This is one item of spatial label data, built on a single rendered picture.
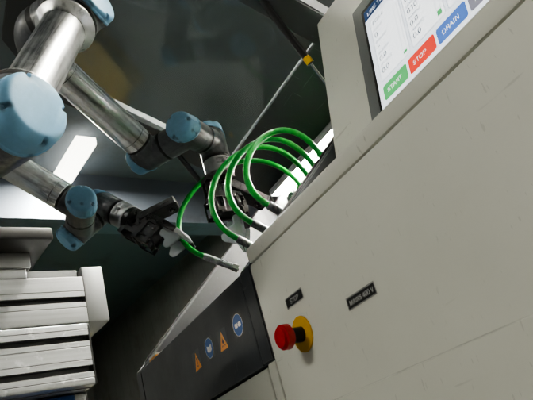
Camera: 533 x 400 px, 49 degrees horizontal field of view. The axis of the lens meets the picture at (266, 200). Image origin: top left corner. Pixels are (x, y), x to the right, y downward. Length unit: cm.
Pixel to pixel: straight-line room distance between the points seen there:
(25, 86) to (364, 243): 54
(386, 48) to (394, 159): 49
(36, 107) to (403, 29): 64
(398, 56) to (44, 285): 71
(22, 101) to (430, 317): 63
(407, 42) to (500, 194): 56
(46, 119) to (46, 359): 35
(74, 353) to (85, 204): 66
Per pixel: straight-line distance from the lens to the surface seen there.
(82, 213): 151
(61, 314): 91
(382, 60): 115
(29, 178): 156
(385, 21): 119
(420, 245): 66
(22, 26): 133
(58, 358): 89
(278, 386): 95
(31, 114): 92
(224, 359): 111
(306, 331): 85
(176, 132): 143
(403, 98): 69
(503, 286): 60
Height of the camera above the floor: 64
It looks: 24 degrees up
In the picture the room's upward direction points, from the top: 17 degrees counter-clockwise
